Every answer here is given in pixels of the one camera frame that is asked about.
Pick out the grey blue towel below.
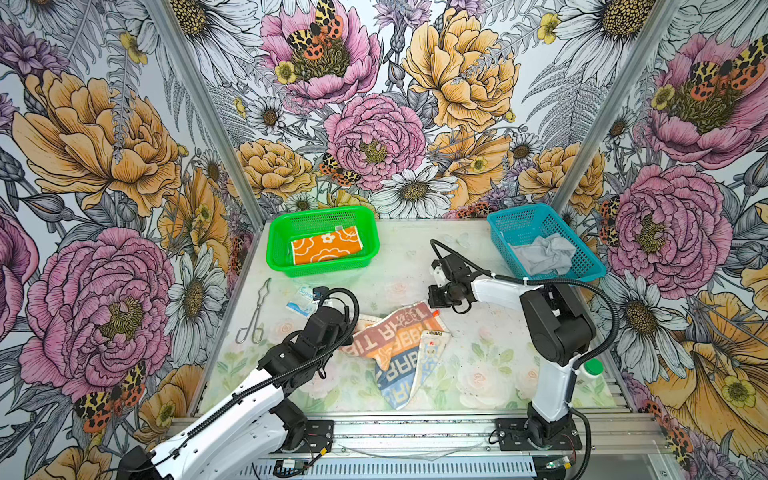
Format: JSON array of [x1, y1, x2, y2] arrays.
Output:
[[342, 301, 452, 410]]

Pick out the plain grey towel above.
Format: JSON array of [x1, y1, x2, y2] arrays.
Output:
[[511, 233, 577, 276]]

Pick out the orange white patterned towel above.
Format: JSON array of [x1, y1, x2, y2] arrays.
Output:
[[291, 226, 363, 265]]

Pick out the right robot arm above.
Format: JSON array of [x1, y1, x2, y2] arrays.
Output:
[[428, 253, 612, 449]]

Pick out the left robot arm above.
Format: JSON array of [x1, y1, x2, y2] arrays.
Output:
[[116, 304, 359, 479]]

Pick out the metal tongs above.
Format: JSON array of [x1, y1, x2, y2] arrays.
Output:
[[235, 278, 271, 345]]

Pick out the small blue white packet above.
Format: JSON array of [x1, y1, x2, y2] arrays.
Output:
[[286, 285, 318, 318]]

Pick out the teal plastic basket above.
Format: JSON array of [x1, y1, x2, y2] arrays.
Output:
[[487, 204, 607, 282]]

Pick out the green plastic basket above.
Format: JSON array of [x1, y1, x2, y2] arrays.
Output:
[[266, 206, 380, 277]]

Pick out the white bottle green cap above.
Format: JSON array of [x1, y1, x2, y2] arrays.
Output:
[[578, 358, 605, 381]]

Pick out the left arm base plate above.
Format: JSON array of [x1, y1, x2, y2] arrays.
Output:
[[280, 419, 335, 454]]

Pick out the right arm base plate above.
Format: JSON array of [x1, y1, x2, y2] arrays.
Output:
[[491, 416, 582, 451]]

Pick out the aluminium front rail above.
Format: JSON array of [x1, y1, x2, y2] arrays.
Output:
[[308, 409, 670, 459]]

